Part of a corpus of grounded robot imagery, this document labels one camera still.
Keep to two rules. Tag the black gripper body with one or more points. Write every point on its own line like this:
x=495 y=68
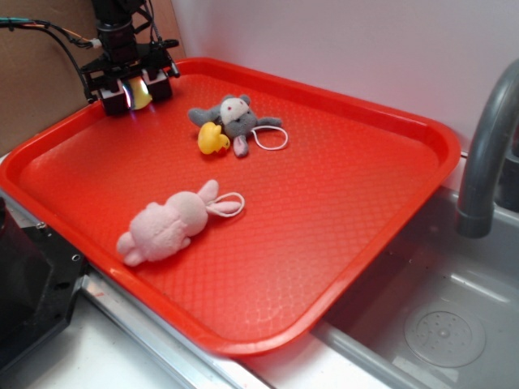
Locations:
x=124 y=58

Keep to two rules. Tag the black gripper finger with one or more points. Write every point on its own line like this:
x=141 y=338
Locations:
x=157 y=83
x=114 y=99

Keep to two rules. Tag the yellow green sponge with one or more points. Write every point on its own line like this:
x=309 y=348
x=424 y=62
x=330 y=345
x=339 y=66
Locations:
x=139 y=94

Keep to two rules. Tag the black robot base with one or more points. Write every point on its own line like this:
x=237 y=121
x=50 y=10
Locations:
x=41 y=273

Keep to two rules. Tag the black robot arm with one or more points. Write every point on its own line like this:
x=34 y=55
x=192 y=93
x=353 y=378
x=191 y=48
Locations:
x=139 y=14

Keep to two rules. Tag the yellow rubber duck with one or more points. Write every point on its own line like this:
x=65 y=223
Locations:
x=211 y=139

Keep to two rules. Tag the brown cardboard panel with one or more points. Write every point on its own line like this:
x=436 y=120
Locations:
x=39 y=84

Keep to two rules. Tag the grey plush animal toy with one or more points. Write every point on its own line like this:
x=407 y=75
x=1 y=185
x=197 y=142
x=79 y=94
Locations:
x=238 y=123

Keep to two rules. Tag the pink plush bunny toy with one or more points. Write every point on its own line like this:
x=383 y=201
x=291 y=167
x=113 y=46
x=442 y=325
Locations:
x=162 y=230

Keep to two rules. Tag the red plastic tray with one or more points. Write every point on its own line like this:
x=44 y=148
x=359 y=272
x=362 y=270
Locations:
x=321 y=202

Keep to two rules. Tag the grey faucet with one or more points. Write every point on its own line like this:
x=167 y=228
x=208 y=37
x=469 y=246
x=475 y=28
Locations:
x=490 y=176

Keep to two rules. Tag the grey plastic sink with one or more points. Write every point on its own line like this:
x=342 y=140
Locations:
x=434 y=309

